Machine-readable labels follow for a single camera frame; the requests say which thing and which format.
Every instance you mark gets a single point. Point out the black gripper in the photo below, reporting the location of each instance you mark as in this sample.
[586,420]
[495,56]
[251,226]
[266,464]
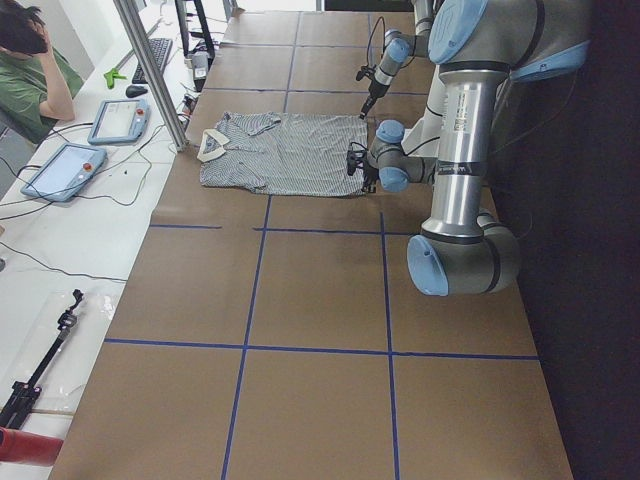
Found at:
[373,92]
[369,175]

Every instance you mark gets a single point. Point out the striped polo shirt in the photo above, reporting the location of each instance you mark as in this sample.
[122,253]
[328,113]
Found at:
[286,154]

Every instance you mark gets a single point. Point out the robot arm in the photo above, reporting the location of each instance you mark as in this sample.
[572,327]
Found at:
[475,46]
[397,52]

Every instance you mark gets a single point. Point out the black box with label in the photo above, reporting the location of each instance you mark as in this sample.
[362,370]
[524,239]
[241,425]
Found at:
[200,65]

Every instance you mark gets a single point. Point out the black computer mouse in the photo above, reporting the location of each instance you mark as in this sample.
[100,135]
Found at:
[135,90]

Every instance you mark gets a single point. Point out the upper teach pendant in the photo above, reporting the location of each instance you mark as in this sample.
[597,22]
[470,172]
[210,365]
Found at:
[119,122]

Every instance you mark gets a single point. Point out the teach pendant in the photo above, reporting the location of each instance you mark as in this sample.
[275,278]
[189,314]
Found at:
[69,169]
[119,122]

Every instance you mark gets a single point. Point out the green plastic clamp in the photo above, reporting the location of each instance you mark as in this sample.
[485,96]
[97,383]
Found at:
[112,76]

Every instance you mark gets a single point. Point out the lower teach pendant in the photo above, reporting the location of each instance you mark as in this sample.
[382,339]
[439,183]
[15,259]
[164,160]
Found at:
[69,169]

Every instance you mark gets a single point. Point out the person in green shirt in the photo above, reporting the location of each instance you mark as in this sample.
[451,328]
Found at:
[38,85]

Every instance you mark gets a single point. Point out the clear plastic sheet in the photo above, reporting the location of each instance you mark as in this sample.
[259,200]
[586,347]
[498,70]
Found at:
[63,382]

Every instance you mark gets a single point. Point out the black folded tripod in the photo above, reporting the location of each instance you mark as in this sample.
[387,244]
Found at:
[25,393]

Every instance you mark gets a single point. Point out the red cylinder object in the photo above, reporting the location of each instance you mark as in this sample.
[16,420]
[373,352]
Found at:
[27,448]

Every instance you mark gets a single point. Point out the aluminium frame post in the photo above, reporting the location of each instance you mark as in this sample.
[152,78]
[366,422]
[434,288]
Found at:
[138,38]

